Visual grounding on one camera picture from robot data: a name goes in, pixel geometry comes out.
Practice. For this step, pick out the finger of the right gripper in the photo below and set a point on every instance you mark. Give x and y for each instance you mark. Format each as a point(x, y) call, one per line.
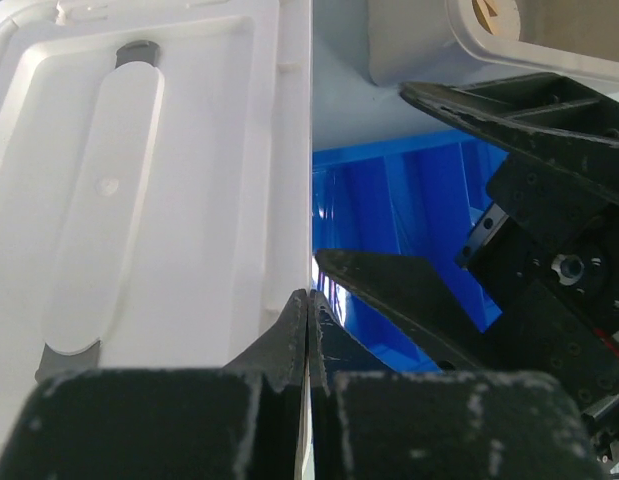
point(549, 118)

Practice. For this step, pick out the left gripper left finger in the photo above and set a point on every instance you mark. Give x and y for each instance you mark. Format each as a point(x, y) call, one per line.
point(278, 359)

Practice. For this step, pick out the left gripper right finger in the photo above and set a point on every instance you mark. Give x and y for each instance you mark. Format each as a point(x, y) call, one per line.
point(330, 349)

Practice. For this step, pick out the beige plastic storage bin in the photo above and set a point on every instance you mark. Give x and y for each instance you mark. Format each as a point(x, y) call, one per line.
point(442, 42)

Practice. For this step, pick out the blue divided plastic tray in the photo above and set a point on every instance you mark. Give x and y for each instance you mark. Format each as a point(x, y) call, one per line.
point(417, 196)

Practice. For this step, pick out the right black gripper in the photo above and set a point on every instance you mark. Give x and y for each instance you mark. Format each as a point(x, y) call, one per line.
point(546, 251)

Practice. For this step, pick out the wooden test tube clamp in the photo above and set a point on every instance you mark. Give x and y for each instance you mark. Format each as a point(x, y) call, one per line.
point(486, 12)

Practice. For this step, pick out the white plastic bin lid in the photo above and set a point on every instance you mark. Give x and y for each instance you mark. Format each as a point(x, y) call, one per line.
point(154, 178)

